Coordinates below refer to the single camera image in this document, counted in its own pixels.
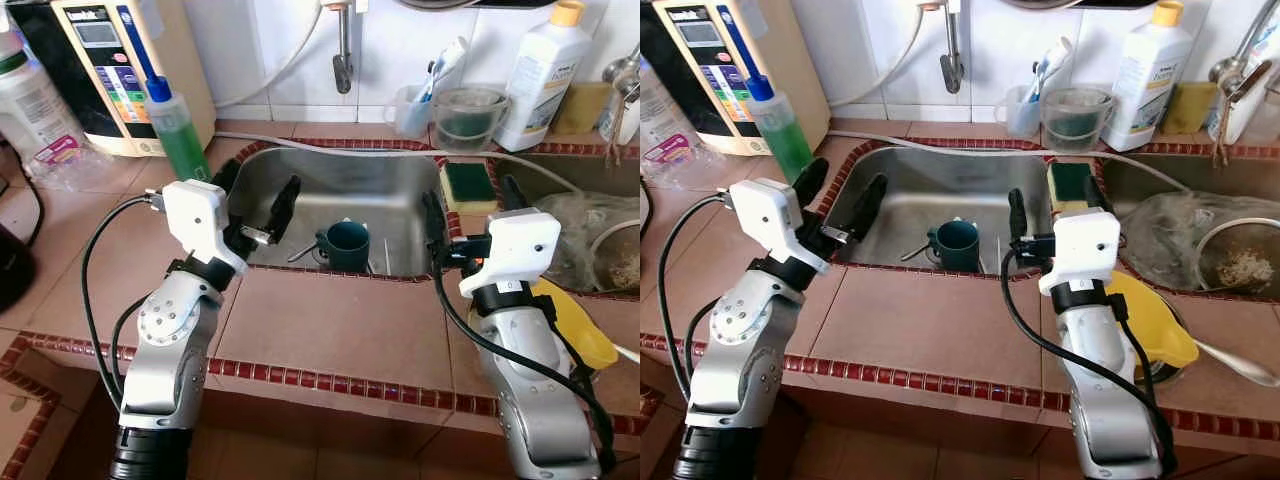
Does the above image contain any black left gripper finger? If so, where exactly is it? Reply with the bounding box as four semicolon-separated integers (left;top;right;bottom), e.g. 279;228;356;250
268;175;302;239
795;157;830;217
210;158;243;216
851;173;889;241

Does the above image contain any blue ceramic mug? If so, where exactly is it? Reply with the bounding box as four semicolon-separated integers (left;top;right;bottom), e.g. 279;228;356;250
314;219;372;274
926;219;983;274

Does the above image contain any yellow plastic scoop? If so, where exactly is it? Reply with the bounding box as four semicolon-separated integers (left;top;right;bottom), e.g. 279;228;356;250
1104;269;1201;370
528;277;622;372

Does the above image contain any green yellow dish sponge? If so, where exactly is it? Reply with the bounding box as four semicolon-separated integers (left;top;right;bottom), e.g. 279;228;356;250
440;161;499;215
1047;161;1097;214

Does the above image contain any steel sink basin with drain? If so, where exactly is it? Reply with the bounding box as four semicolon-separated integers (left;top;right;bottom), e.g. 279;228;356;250
822;146;1054;277
232;147;447;280

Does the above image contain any steel sink basin with scraps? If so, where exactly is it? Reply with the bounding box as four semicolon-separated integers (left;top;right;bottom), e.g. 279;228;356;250
489;151;641;300
1097;151;1280;302

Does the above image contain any green dish soap bottle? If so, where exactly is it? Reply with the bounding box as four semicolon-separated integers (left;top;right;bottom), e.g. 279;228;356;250
145;75;212;183
745;73;815;182

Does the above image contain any clear plastic bag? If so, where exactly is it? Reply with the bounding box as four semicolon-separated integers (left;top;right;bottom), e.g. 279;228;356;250
534;191;641;292
1117;191;1280;292

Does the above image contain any green scouring pad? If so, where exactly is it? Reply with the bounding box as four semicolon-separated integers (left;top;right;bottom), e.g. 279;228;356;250
1048;111;1107;142
440;110;497;142

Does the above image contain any clear plastic toothbrush cup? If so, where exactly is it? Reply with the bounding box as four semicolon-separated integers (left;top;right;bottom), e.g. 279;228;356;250
385;83;434;140
996;83;1042;140

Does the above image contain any clear plastic measuring jug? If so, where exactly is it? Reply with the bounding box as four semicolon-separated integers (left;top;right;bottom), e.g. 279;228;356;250
431;85;512;154
1040;85;1119;154

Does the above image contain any white bottle orange cap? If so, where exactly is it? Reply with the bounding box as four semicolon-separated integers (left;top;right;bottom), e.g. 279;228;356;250
494;0;594;154
1100;0;1197;154

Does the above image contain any metal strainer with scraps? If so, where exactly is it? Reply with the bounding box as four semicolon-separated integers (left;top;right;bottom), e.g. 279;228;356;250
1194;217;1280;294
587;219;641;294

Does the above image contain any beige water ionizer appliance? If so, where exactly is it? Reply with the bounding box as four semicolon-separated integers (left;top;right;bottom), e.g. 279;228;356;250
8;0;217;159
640;0;832;157

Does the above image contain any white toothbrush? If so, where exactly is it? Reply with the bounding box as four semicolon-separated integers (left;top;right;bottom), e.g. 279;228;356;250
1040;37;1075;101
430;37;470;101

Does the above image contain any clear bottle pink label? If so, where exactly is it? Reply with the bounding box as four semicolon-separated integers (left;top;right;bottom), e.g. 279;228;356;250
0;33;93;179
640;58;707;183

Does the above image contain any hanging metal ladle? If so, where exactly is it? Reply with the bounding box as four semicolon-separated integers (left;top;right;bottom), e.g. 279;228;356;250
1207;0;1280;93
600;52;641;101

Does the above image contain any hanging dark metal pan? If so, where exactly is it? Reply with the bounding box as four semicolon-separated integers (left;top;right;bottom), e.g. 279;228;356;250
395;0;561;11
1000;0;1161;11

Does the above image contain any black appliance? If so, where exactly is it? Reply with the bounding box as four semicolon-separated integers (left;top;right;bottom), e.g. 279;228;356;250
0;140;47;312

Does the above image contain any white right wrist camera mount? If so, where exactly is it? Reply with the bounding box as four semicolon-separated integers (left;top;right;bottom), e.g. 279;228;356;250
458;210;561;298
1038;210;1121;298

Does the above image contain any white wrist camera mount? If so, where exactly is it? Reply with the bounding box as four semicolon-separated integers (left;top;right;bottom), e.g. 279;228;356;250
1038;210;1121;298
728;178;831;273
458;210;561;298
160;180;251;273

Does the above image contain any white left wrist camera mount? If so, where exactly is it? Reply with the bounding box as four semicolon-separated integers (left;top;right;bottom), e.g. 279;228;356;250
728;178;831;273
160;180;251;273

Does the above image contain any grey hose along sink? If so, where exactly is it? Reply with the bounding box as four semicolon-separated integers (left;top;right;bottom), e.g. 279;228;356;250
211;129;582;197
827;128;1192;194

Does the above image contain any white faucet hose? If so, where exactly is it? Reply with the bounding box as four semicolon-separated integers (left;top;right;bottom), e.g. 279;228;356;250
828;5;926;109
212;5;331;109

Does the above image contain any metal wall faucet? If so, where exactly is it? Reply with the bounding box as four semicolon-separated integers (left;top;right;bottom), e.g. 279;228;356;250
321;0;364;96
919;0;967;96

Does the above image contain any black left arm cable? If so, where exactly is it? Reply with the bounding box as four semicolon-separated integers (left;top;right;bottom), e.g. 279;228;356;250
107;294;152;397
81;194;167;413
682;297;724;393
656;194;737;403

